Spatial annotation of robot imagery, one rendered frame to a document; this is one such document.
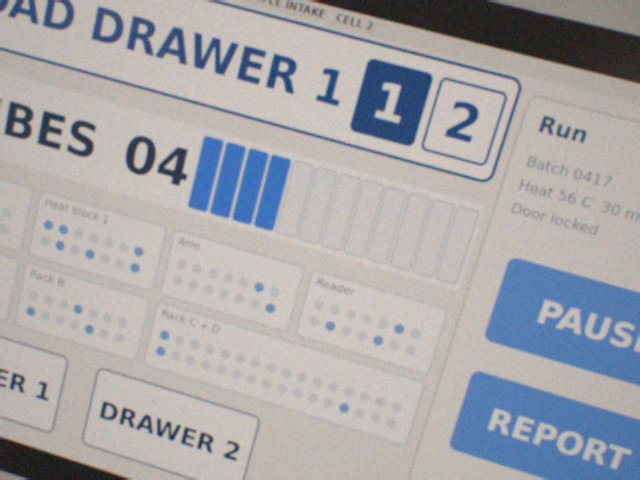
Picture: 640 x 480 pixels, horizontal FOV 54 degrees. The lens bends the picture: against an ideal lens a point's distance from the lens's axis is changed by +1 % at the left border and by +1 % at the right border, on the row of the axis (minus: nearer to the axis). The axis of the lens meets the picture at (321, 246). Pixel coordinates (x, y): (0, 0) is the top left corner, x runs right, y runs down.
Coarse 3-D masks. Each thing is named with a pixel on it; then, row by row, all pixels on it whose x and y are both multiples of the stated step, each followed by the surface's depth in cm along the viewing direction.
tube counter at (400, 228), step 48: (144, 144) 32; (192, 144) 32; (240, 144) 31; (144, 192) 32; (192, 192) 32; (240, 192) 32; (288, 192) 31; (336, 192) 31; (384, 192) 31; (432, 192) 30; (288, 240) 32; (336, 240) 31; (384, 240) 31; (432, 240) 31
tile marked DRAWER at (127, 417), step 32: (96, 384) 34; (128, 384) 34; (160, 384) 33; (96, 416) 34; (128, 416) 34; (160, 416) 34; (192, 416) 33; (224, 416) 33; (256, 416) 33; (96, 448) 34; (128, 448) 34; (160, 448) 34; (192, 448) 34; (224, 448) 33
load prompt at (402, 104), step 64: (0, 0) 32; (64, 0) 31; (128, 0) 31; (192, 0) 31; (64, 64) 32; (128, 64) 31; (192, 64) 31; (256, 64) 31; (320, 64) 30; (384, 64) 30; (448, 64) 29; (320, 128) 31; (384, 128) 30; (448, 128) 30
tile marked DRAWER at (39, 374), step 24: (0, 336) 34; (0, 360) 34; (24, 360) 34; (48, 360) 34; (0, 384) 35; (24, 384) 34; (48, 384) 34; (0, 408) 35; (24, 408) 35; (48, 408) 34; (48, 432) 35
